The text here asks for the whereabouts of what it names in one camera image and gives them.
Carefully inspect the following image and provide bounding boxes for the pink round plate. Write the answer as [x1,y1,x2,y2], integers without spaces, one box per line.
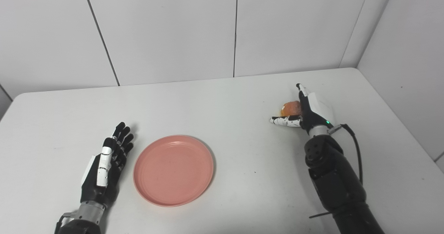
[133,135,215,207]

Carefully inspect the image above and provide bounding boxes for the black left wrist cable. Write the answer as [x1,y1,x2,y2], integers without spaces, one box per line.
[54,211,78,234]

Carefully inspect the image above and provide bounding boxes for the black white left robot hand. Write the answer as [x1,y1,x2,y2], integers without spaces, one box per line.
[80,122,135,207]

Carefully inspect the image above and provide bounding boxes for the orange cream puff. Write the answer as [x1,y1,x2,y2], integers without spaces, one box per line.
[280,101,302,117]

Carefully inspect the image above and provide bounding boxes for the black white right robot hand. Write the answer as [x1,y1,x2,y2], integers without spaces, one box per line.
[270,83,336,136]

